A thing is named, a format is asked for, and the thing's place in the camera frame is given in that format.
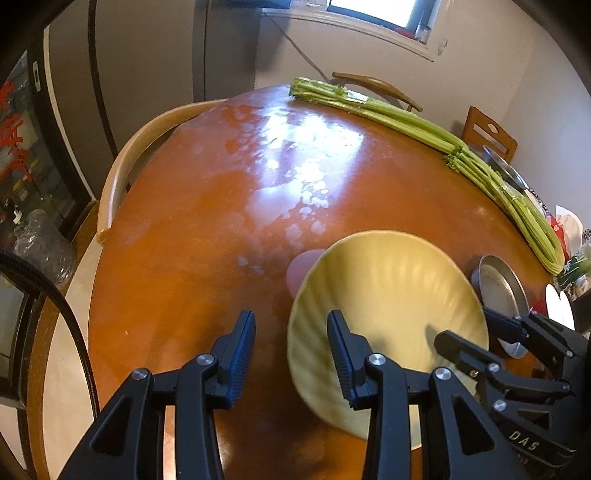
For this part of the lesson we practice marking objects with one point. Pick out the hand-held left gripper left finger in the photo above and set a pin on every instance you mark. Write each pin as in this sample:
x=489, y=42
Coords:
x=244, y=355

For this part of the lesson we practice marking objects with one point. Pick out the grey refrigerator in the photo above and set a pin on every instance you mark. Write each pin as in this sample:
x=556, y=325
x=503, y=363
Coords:
x=138, y=69

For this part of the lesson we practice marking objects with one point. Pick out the curved-back wooden chair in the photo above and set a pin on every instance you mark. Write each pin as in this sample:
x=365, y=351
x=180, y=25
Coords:
x=134, y=143
x=369, y=81

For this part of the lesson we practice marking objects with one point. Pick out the yellow ribbed bowl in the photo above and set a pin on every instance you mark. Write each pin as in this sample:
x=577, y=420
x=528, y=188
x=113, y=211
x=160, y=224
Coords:
x=392, y=286

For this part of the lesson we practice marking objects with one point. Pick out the small jar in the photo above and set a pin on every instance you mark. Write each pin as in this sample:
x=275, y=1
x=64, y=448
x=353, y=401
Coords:
x=422, y=31

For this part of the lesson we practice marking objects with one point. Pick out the clear plastic jug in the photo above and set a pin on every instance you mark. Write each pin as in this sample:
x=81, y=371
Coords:
x=44, y=249

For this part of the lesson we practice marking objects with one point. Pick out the long thin celery bunch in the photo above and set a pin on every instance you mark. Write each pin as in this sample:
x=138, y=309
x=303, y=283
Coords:
x=392, y=115

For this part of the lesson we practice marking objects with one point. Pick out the pink bowl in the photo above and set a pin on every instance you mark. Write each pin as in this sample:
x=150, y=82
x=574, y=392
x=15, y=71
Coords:
x=300, y=272

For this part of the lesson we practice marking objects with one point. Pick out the clear plastic bottle green label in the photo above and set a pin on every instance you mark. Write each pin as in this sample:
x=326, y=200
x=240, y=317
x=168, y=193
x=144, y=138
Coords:
x=575, y=267

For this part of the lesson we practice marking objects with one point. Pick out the window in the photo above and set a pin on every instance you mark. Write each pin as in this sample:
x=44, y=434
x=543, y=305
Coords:
x=369, y=9

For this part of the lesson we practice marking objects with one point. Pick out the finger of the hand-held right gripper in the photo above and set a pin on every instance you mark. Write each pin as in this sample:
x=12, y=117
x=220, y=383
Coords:
x=471, y=357
x=545, y=337

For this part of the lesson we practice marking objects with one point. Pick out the glass door cabinet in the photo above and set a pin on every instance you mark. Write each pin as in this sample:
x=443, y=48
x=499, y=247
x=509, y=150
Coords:
x=32, y=138

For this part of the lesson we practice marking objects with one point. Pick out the red and white plastic bag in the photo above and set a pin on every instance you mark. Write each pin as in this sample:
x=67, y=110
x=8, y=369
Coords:
x=572, y=226

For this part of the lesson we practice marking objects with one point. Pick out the thick celery bunch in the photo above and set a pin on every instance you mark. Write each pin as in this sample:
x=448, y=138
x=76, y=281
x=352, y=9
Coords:
x=521, y=217

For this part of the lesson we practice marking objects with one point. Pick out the wooden chair with cutout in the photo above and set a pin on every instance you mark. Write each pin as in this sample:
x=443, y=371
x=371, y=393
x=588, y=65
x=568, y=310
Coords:
x=480, y=129

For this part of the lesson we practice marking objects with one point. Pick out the small steel plate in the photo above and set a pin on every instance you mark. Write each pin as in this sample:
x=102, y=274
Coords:
x=501, y=290

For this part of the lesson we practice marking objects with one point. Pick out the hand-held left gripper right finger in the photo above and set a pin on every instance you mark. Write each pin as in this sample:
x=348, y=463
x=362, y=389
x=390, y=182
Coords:
x=339, y=360

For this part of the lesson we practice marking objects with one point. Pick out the steel basin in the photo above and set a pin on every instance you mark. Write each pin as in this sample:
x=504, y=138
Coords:
x=505, y=168

